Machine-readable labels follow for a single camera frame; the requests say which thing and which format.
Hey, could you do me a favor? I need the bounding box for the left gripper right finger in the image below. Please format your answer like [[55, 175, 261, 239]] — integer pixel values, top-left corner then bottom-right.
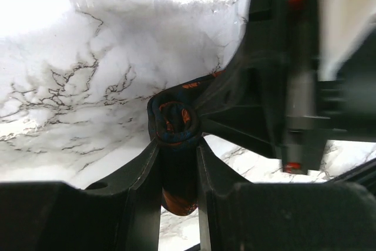
[[197, 140, 375, 250]]

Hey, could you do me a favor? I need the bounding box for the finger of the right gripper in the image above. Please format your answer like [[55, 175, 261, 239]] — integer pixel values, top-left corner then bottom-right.
[[201, 113, 281, 159]]

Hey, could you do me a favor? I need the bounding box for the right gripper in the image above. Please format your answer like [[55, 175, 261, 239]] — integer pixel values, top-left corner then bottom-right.
[[194, 0, 375, 174]]

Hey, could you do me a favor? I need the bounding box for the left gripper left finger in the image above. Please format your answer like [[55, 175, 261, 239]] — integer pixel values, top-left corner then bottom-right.
[[1, 142, 162, 250]]

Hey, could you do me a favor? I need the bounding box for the black orange floral tie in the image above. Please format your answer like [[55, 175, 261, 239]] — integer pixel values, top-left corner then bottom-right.
[[147, 70, 226, 216]]

